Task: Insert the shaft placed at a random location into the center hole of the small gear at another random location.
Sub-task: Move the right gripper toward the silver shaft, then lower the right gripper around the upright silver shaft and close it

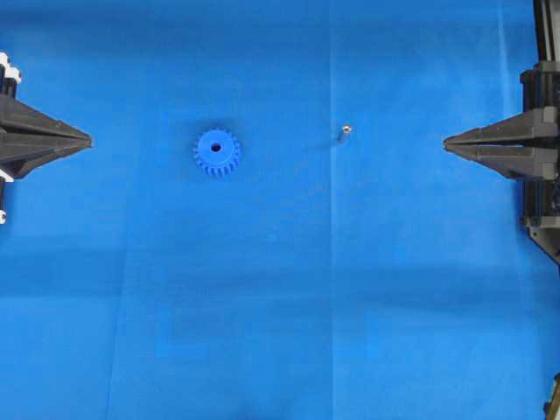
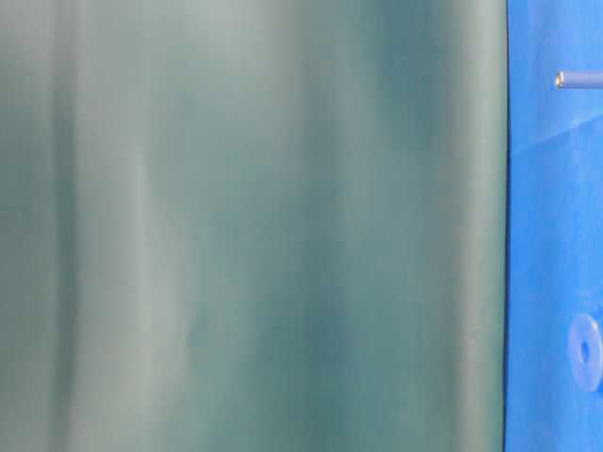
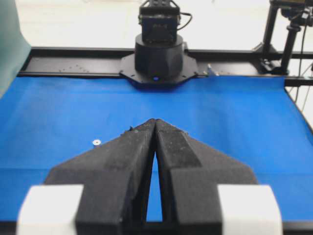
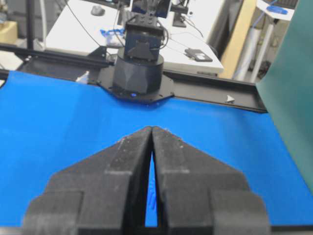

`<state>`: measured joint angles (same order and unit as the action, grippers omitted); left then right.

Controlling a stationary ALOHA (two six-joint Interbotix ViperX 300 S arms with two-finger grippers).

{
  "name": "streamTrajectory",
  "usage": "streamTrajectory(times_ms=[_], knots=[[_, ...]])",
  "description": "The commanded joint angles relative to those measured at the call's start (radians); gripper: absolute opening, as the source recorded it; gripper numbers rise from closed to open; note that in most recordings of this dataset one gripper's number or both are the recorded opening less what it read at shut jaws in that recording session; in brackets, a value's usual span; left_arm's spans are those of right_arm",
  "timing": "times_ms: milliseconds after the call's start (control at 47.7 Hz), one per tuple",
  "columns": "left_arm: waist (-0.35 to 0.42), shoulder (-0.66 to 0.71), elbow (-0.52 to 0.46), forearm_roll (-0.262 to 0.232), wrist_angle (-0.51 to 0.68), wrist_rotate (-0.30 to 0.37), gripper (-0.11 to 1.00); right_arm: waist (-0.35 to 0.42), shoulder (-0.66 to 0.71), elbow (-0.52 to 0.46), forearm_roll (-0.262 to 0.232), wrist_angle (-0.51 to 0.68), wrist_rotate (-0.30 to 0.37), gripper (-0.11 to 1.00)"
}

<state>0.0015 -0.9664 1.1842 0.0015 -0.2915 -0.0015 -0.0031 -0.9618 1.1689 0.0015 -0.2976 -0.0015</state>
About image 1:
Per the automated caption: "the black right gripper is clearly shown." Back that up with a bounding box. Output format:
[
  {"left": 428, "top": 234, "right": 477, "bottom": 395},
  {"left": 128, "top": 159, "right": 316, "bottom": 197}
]
[{"left": 442, "top": 59, "right": 560, "bottom": 266}]

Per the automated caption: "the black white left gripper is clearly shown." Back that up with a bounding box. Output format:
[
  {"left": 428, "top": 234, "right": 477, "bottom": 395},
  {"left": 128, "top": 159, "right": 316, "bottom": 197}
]
[{"left": 1, "top": 52, "right": 93, "bottom": 225}]

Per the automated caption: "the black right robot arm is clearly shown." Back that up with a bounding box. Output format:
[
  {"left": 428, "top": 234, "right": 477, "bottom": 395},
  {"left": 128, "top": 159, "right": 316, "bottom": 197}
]
[{"left": 443, "top": 1, "right": 559, "bottom": 263}]

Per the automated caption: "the small blue plastic gear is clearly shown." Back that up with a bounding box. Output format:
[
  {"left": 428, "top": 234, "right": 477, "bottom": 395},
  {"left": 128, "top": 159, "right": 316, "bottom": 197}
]
[{"left": 193, "top": 127, "right": 242, "bottom": 178}]

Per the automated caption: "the blue table mat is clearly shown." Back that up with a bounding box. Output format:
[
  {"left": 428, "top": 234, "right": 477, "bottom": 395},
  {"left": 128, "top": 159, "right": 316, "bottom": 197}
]
[{"left": 1, "top": 1, "right": 559, "bottom": 419}]

